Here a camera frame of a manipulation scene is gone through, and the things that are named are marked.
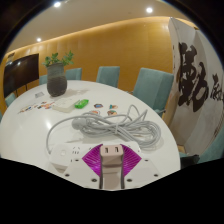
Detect flat white box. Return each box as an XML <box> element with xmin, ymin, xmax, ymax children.
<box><xmin>52</xmin><ymin>97</ymin><xmax>81</xmax><ymax>113</ymax></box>

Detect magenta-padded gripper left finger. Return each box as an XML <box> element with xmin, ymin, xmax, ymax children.
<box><xmin>62</xmin><ymin>144</ymin><xmax>103</xmax><ymax>190</ymax></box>

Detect coiled grey power cable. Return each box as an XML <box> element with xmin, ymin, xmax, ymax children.
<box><xmin>45</xmin><ymin>104</ymin><xmax>163</xmax><ymax>155</ymax></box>

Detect small green plastic object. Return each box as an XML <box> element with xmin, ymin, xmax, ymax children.
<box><xmin>73</xmin><ymin>98</ymin><xmax>90</xmax><ymax>109</ymax></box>

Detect small grey-white charger block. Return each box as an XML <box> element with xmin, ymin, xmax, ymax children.
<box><xmin>99</xmin><ymin>143</ymin><xmax>125</xmax><ymax>190</ymax></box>

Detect white power strip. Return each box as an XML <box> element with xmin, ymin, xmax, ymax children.
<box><xmin>46</xmin><ymin>140</ymin><xmax>143</xmax><ymax>168</ymax></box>

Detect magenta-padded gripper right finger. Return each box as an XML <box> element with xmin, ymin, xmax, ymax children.
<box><xmin>120</xmin><ymin>144</ymin><xmax>162</xmax><ymax>190</ymax></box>

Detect potted plant in dark vase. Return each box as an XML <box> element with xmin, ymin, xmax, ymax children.
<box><xmin>42</xmin><ymin>50</ymin><xmax>75</xmax><ymax>98</ymax></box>

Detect colourful sticker sheet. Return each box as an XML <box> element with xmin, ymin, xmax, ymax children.
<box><xmin>18</xmin><ymin>103</ymin><xmax>36</xmax><ymax>114</ymax></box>
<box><xmin>35</xmin><ymin>100</ymin><xmax>56</xmax><ymax>111</ymax></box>

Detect white calligraphy folding screen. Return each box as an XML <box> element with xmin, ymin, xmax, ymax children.
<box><xmin>165</xmin><ymin>16</ymin><xmax>224</xmax><ymax>156</ymax></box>

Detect group of teal chairs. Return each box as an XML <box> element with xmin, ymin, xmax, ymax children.
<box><xmin>0</xmin><ymin>65</ymin><xmax>224</xmax><ymax>164</ymax></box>

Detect group of ceiling lights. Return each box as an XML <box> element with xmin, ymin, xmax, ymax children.
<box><xmin>34</xmin><ymin>1</ymin><xmax>154</xmax><ymax>43</ymax></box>

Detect black wall screen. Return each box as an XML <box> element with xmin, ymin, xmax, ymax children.
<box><xmin>3</xmin><ymin>53</ymin><xmax>40</xmax><ymax>98</ymax></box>

